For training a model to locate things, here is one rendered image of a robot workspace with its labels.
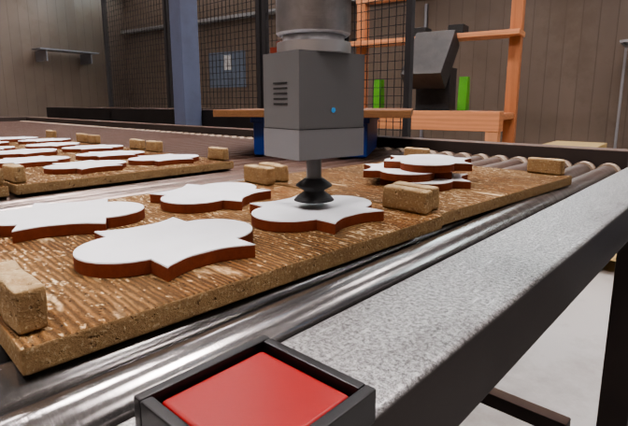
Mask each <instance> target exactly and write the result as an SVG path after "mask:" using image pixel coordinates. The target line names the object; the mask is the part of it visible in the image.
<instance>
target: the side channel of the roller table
mask: <svg viewBox="0 0 628 426"><path fill-rule="evenodd" d="M26 120H27V121H41V122H54V123H68V124H80V125H91V126H93V125H94V126H106V127H118V128H131V129H145V130H155V131H159V130H160V131H166V132H167V131H171V132H182V133H195V134H208V135H229V136H230V135H235V136H244V137H254V135H253V129H250V128H233V127H215V126H198V125H180V124H163V123H145V122H129V121H95V120H78V119H60V118H43V117H26ZM377 147H381V148H384V147H389V148H395V149H398V148H403V149H404V148H406V147H411V148H423V149H430V150H436V151H438V152H441V151H451V152H454V153H455V154H456V153H460V152H465V153H470V154H472V155H475V154H480V153H482V154H487V155H489V156H490V157H492V156H495V155H504V156H507V157H508V158H509V159H510V158H513V157H518V156H521V157H525V158H527V159H528V158H530V157H538V158H551V159H562V160H567V161H569V162H570V163H571V164H572V165H574V164H575V163H579V162H583V161H586V162H590V163H593V164H594V165H595V166H596V168H597V167H598V166H599V165H601V164H604V163H614V164H616V165H618V166H619V167H620V168H621V170H622V169H624V168H626V167H628V149H612V148H594V147H577V146H559V145H542V144H525V143H507V142H491V141H473V140H456V139H438V138H421V137H404V136H386V135H378V139H377Z"/></svg>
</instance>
